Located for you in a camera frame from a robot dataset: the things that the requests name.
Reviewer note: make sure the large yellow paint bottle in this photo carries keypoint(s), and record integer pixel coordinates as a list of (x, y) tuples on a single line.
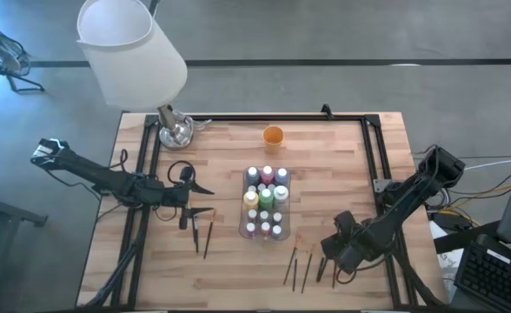
[(250, 199)]

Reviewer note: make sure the thin paintbrush silver ferrule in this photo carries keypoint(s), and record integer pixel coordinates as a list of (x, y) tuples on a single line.
[(295, 274)]

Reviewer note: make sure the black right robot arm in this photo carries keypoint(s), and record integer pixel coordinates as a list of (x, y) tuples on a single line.
[(412, 195)]

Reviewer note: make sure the grey metal mounting plate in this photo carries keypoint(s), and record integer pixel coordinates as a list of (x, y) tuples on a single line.
[(379, 186)]

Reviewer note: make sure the small silver paint bottle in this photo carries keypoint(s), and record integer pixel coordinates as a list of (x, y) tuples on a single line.
[(277, 217)]

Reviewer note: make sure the table lamp white shade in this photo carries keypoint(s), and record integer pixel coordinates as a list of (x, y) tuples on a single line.
[(129, 56)]

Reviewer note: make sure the small purple paint bottle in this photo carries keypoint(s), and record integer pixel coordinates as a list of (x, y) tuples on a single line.
[(276, 230)]

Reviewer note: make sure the large blue paint bottle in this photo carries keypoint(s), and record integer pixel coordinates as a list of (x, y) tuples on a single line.
[(281, 175)]

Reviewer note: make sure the small magenta paint bottle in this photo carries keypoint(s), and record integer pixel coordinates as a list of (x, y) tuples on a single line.
[(250, 228)]

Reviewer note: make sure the large pink paint bottle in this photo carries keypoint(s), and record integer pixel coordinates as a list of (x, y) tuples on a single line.
[(267, 173)]

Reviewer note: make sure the black keyboard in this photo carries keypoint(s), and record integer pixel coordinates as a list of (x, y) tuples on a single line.
[(494, 278)]

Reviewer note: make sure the large white paint bottle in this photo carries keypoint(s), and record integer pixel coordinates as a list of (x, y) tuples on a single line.
[(280, 193)]

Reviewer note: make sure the white paper sheet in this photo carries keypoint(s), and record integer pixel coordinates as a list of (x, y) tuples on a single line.
[(449, 265)]

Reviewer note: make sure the large green paint bottle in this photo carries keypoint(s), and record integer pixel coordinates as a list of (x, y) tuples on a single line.
[(266, 197)]

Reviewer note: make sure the fan paintbrush orange bristles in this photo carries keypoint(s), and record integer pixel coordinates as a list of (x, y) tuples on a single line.
[(291, 261)]

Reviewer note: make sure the small bright orange paint bottle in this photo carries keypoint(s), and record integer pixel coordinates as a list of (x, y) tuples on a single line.
[(265, 227)]

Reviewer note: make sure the small pink paint bottle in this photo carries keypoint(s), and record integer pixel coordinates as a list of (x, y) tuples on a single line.
[(261, 187)]

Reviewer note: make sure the orange plastic cup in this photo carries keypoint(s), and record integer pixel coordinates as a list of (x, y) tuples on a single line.
[(273, 139)]

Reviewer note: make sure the small dark brown paint bottle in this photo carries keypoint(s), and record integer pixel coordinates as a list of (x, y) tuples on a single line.
[(263, 215)]

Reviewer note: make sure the large teal-grey paint bottle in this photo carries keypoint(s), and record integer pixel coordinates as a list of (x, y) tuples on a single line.
[(252, 174)]

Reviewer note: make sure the black power brick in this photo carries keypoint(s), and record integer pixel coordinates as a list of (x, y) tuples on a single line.
[(453, 221)]

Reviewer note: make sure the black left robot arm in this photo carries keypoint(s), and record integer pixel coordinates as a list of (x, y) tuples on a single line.
[(99, 176)]

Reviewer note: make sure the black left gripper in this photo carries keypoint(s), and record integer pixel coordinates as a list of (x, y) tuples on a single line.
[(181, 195)]

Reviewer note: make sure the small red-orange paint bottle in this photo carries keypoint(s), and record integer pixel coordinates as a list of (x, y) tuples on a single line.
[(252, 188)]

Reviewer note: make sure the paintbrush gold ferrule orange tip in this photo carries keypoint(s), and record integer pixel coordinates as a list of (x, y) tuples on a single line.
[(307, 269)]

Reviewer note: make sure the black paintbrush silver ferrule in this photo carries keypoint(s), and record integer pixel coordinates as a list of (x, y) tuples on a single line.
[(334, 278), (320, 271), (323, 267)]

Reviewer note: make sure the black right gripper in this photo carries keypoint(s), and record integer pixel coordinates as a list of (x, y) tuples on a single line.
[(351, 243)]

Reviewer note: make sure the paintbrush silver ferrule tan bristles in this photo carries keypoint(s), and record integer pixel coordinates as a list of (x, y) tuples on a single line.
[(196, 239)]

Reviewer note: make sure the black clamp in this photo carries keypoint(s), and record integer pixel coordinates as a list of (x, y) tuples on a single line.
[(326, 111)]

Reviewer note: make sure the small burnt-orange paint bottle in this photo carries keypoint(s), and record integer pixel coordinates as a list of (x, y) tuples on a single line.
[(252, 214)]

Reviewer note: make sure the clear plastic bin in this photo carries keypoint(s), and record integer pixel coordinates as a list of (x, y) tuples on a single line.
[(264, 237)]

